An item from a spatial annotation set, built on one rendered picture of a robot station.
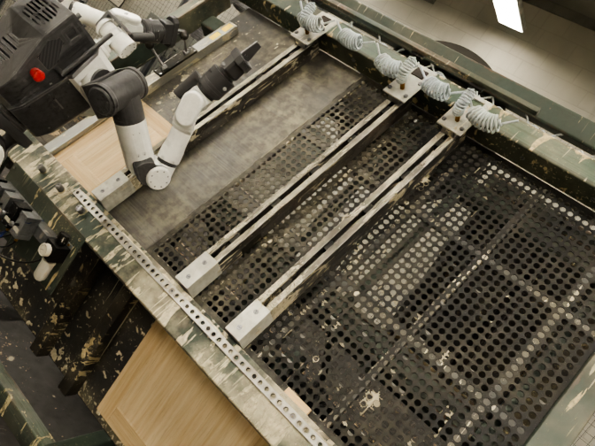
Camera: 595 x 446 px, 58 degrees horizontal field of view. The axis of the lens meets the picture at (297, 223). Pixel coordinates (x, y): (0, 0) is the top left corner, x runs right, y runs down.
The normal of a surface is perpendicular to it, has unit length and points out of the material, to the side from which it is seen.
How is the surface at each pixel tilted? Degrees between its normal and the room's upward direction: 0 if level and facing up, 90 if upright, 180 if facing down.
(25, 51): 82
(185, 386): 90
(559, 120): 90
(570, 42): 90
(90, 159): 59
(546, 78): 90
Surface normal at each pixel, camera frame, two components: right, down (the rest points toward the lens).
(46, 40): 0.70, 0.56
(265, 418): -0.09, -0.54
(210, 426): -0.43, -0.14
